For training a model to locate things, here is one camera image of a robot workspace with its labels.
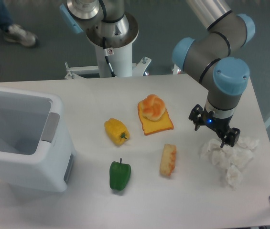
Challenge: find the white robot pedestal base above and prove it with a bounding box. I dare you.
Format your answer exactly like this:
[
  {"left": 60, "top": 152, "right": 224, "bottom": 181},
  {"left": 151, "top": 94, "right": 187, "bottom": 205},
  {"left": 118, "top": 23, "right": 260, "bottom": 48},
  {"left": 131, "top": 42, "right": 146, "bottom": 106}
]
[{"left": 65, "top": 12, "right": 152, "bottom": 79}]

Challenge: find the yellow bell pepper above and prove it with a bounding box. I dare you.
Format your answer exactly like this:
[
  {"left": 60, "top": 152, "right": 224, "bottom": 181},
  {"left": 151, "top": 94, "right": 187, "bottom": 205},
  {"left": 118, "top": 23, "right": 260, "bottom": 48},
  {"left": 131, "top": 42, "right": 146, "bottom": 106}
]
[{"left": 104, "top": 118, "right": 130, "bottom": 146}]

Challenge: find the grey white sneaker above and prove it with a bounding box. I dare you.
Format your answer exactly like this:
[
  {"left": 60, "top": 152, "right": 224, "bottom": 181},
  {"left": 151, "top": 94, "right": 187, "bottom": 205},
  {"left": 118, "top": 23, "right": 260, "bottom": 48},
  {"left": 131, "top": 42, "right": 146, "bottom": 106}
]
[{"left": 3, "top": 24, "right": 38, "bottom": 47}]

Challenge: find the square toast bread slice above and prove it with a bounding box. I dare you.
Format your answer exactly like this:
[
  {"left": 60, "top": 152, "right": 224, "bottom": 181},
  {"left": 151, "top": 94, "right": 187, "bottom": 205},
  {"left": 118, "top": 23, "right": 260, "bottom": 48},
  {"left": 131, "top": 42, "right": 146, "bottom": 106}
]
[{"left": 137, "top": 101, "right": 174, "bottom": 135}]

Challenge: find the black cable on pedestal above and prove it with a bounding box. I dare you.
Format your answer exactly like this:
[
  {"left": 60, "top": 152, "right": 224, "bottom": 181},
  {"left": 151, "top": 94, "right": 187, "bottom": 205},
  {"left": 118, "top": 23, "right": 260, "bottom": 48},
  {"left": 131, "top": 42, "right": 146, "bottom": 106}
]
[{"left": 98, "top": 0, "right": 118, "bottom": 78}]

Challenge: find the green bell pepper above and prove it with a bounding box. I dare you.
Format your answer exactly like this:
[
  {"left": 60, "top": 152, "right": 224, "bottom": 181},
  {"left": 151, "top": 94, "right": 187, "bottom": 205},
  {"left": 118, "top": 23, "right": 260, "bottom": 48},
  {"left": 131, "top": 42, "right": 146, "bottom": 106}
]
[{"left": 109, "top": 158, "right": 131, "bottom": 191}]

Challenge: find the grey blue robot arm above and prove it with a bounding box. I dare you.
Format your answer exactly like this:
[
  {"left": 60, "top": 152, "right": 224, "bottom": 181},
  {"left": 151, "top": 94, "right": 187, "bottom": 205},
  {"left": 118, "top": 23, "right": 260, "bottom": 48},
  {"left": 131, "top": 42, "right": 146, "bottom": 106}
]
[{"left": 60, "top": 0, "right": 255, "bottom": 146}]

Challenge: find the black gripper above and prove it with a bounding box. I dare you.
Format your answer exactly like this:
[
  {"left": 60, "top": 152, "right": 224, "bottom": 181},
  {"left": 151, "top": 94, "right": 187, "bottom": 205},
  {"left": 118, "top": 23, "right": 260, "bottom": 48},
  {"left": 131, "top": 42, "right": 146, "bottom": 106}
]
[{"left": 188, "top": 104, "right": 240, "bottom": 148}]

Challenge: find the rectangular orange bread stick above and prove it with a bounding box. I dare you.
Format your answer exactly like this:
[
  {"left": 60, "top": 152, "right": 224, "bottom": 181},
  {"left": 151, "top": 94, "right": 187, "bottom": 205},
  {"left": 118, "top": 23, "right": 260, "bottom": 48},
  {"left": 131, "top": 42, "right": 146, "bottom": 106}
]
[{"left": 160, "top": 144, "right": 177, "bottom": 177}]

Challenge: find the crumpled white paper tissue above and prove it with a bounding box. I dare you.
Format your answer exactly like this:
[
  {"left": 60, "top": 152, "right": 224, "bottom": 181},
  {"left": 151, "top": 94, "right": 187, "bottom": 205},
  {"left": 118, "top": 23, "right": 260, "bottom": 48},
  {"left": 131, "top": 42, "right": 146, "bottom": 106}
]
[{"left": 199, "top": 136, "right": 259, "bottom": 189}]

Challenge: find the white plastic trash bin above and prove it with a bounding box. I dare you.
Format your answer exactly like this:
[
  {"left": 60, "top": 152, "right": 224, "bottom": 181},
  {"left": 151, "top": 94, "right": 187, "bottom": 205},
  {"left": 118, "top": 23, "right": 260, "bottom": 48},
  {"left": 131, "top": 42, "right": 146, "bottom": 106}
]
[{"left": 0, "top": 87, "right": 76, "bottom": 192}]

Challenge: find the round knotted bread roll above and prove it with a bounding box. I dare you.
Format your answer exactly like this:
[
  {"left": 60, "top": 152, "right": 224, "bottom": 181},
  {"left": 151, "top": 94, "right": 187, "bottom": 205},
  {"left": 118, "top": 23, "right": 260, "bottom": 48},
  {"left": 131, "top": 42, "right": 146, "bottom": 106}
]
[{"left": 140, "top": 94, "right": 166, "bottom": 121}]

